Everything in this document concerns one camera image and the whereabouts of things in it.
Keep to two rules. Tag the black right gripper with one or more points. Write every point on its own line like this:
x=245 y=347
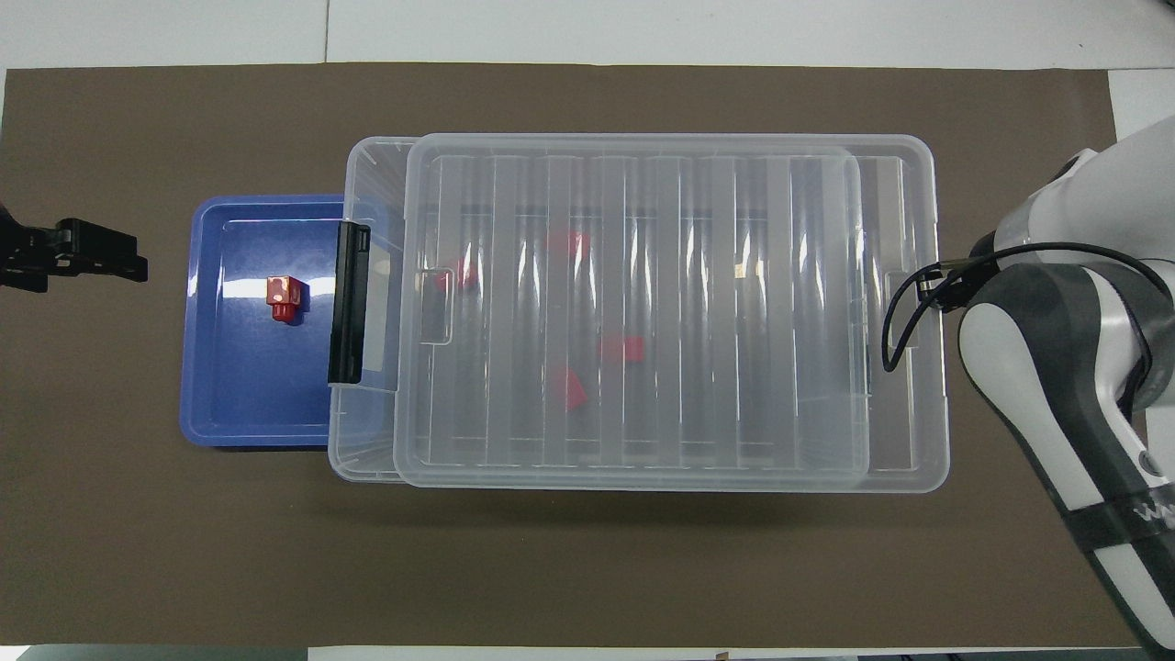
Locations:
x=945 y=292

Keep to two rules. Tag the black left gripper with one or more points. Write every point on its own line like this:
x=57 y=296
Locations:
x=27 y=252

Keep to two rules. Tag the clear plastic box lid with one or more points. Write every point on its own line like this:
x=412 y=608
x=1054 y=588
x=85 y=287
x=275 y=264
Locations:
x=900 y=431

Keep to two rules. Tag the red block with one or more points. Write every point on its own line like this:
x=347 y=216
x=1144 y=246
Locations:
x=565 y=243
x=571 y=390
x=283 y=296
x=622 y=349
x=456 y=274

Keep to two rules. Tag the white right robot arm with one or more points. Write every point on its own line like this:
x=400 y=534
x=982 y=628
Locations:
x=1028 y=367

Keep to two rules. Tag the blue plastic tray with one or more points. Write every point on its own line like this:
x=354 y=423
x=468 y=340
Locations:
x=248 y=386

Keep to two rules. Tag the clear plastic storage box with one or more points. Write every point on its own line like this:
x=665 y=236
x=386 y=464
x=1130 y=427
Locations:
x=367 y=431

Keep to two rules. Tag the brown table mat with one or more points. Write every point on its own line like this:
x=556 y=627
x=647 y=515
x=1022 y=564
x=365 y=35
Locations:
x=551 y=569

